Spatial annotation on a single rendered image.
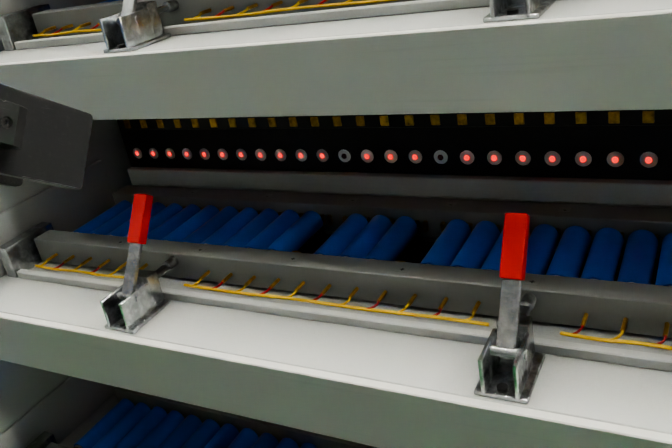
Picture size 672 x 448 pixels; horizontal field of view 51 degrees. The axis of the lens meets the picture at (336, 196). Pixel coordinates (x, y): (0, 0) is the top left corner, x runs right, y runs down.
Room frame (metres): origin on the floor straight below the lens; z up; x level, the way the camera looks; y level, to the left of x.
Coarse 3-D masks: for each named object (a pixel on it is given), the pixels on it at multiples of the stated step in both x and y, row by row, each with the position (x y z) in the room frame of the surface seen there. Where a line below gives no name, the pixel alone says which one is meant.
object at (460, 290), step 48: (48, 240) 0.60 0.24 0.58; (96, 240) 0.58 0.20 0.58; (288, 288) 0.49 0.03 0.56; (336, 288) 0.47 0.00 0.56; (384, 288) 0.45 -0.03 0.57; (432, 288) 0.43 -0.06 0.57; (480, 288) 0.42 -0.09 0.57; (528, 288) 0.40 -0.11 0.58; (576, 288) 0.39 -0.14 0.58; (624, 288) 0.39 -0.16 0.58; (576, 336) 0.38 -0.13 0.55
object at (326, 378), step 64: (64, 192) 0.66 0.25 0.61; (384, 192) 0.56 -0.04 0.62; (448, 192) 0.54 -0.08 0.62; (512, 192) 0.51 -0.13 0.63; (576, 192) 0.49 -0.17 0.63; (640, 192) 0.47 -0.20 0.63; (0, 256) 0.59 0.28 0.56; (0, 320) 0.54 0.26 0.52; (64, 320) 0.51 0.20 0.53; (192, 320) 0.48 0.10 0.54; (256, 320) 0.47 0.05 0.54; (128, 384) 0.49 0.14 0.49; (192, 384) 0.46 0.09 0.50; (256, 384) 0.43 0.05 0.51; (320, 384) 0.40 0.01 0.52; (384, 384) 0.38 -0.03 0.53; (448, 384) 0.37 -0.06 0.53; (576, 384) 0.36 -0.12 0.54; (640, 384) 0.35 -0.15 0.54
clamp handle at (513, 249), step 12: (504, 216) 0.38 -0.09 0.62; (516, 216) 0.37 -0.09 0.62; (528, 216) 0.37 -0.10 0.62; (504, 228) 0.37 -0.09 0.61; (516, 228) 0.37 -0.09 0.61; (528, 228) 0.37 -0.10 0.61; (504, 240) 0.37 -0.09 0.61; (516, 240) 0.37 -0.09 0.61; (504, 252) 0.37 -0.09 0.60; (516, 252) 0.37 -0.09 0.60; (504, 264) 0.37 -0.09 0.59; (516, 264) 0.37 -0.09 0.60; (504, 276) 0.37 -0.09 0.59; (516, 276) 0.36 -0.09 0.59; (504, 288) 0.37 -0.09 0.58; (516, 288) 0.37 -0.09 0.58; (504, 300) 0.37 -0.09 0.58; (516, 300) 0.36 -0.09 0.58; (504, 312) 0.37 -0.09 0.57; (516, 312) 0.36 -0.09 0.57; (504, 324) 0.36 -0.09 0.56; (516, 324) 0.36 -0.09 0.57; (504, 336) 0.36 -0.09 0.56; (516, 336) 0.36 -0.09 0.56
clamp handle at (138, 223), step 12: (144, 204) 0.50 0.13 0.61; (132, 216) 0.50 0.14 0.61; (144, 216) 0.50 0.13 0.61; (132, 228) 0.50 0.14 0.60; (144, 228) 0.50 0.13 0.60; (132, 240) 0.50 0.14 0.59; (144, 240) 0.50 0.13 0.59; (132, 252) 0.50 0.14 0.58; (132, 264) 0.49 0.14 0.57; (132, 276) 0.49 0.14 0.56; (132, 288) 0.49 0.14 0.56
